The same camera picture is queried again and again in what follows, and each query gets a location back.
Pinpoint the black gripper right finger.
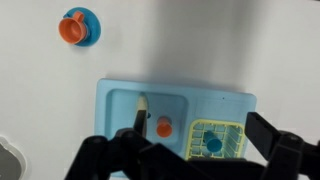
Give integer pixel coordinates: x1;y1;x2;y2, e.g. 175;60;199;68
244;111;320;180

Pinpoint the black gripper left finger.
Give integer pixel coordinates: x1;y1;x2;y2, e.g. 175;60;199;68
64;109;201;180

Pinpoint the blue toy sink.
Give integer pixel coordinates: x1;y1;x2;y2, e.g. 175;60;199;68
94;78;258;179

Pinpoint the small blue toy cup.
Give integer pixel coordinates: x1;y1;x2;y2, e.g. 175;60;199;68
203;130;224;154

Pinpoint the yellow dish rack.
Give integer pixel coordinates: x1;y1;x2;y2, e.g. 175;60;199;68
184;119;248;161

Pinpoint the grey metal mounting plate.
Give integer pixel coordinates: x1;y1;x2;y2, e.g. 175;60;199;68
0;134;28;180

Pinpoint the blue toy saucer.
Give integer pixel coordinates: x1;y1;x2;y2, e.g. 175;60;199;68
62;6;102;48

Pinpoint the orange teacup with handle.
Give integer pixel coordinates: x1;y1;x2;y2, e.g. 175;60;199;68
58;10;89;45

